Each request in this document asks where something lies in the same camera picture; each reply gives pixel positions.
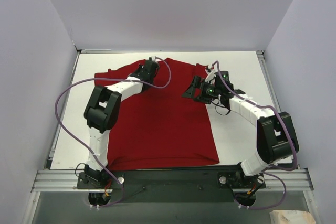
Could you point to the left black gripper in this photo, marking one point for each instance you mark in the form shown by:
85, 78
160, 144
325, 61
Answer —
151, 67

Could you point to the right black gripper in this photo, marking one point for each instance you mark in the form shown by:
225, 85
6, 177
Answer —
197, 87

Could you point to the red cloth garment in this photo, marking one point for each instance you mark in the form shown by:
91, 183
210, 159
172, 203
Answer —
158, 128

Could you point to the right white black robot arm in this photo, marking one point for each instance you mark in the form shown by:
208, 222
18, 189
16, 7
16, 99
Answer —
275, 133

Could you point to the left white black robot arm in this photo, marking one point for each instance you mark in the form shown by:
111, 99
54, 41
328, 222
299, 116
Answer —
101, 114

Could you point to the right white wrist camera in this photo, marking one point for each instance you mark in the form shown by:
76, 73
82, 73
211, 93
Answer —
210, 73

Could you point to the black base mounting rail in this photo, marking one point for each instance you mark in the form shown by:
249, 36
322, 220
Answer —
213, 184

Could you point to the aluminium frame rail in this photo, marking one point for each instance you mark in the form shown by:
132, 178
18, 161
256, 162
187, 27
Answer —
55, 181

